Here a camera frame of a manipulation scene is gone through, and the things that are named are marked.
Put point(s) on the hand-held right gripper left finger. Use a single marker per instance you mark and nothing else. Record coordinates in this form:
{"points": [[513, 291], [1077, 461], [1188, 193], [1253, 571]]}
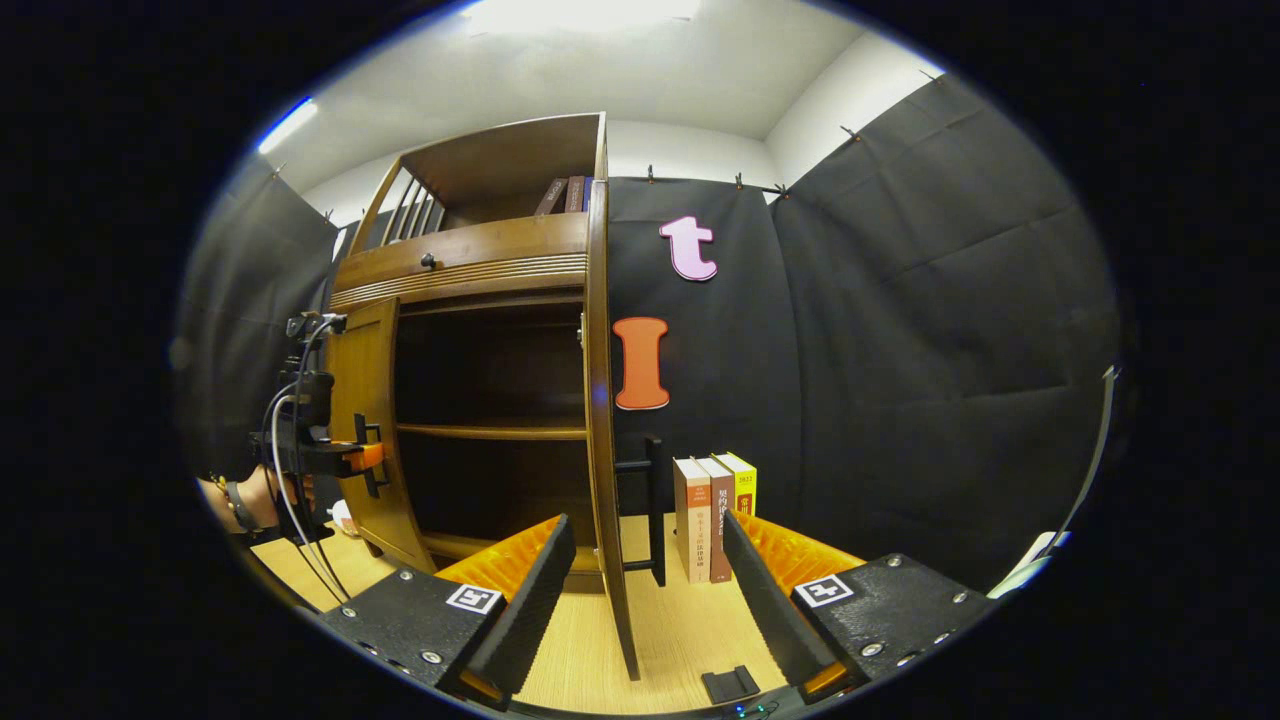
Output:
{"points": [[525, 615]]}

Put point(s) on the cream book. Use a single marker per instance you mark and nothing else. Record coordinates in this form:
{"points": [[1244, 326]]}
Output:
{"points": [[690, 520]]}

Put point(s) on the maroon book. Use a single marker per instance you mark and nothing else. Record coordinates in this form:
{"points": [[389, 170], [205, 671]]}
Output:
{"points": [[575, 194]]}

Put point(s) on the small white object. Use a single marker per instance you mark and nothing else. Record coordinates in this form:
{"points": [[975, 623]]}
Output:
{"points": [[346, 518]]}

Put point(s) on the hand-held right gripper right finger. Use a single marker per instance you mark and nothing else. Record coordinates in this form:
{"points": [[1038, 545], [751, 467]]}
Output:
{"points": [[770, 610]]}

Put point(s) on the yellow book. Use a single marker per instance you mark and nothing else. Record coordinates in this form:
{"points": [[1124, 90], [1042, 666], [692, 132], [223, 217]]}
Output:
{"points": [[742, 485]]}

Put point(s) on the wooden double-door shoe cabinet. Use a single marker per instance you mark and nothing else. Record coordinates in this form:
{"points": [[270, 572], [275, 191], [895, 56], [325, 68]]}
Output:
{"points": [[480, 250]]}

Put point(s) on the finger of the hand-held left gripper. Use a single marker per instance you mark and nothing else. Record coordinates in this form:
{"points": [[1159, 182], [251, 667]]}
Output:
{"points": [[350, 458]]}

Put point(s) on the wooden shoe cabinet door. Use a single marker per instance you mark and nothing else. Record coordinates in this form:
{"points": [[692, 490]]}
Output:
{"points": [[362, 380], [598, 400]]}

